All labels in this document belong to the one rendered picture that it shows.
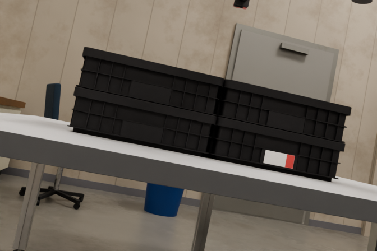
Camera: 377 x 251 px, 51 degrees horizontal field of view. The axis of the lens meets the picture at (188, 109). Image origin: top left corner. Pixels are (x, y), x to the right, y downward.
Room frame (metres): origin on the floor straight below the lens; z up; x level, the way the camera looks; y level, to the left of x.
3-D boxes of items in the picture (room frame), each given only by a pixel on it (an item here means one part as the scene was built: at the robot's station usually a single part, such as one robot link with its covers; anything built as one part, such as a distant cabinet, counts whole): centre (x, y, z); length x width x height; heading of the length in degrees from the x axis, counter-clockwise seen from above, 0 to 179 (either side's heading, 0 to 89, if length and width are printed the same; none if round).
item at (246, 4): (1.83, -0.15, 1.46); 0.07 x 0.07 x 0.10; 10
